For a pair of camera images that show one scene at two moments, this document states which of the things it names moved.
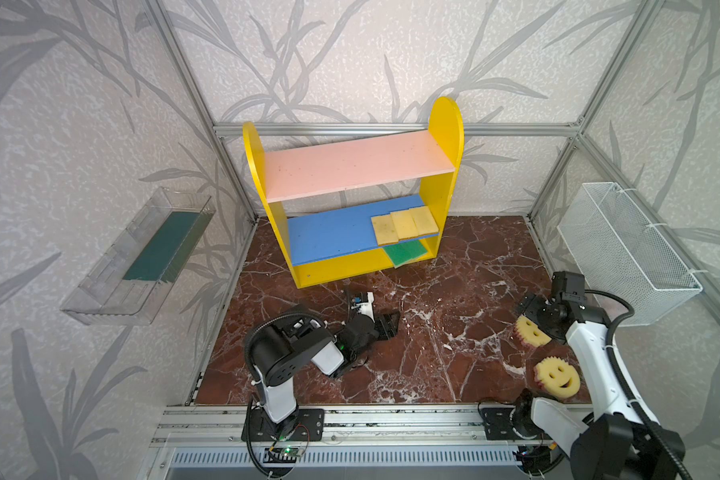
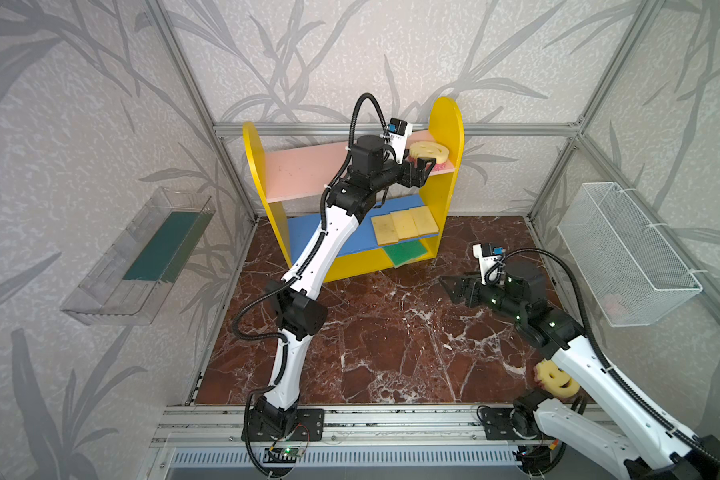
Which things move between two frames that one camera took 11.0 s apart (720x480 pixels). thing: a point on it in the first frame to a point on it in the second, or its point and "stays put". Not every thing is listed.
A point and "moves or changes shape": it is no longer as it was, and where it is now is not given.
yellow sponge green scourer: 405,253 stays put
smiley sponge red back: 530,333 moves or changes shape
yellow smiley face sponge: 557,375 stays put
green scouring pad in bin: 170,247 stays put
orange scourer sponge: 384,230 stays put
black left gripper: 378,325 to 408,171
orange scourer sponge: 404,224 stays put
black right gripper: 540,314 to 472,289
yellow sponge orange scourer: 424,220 stays put
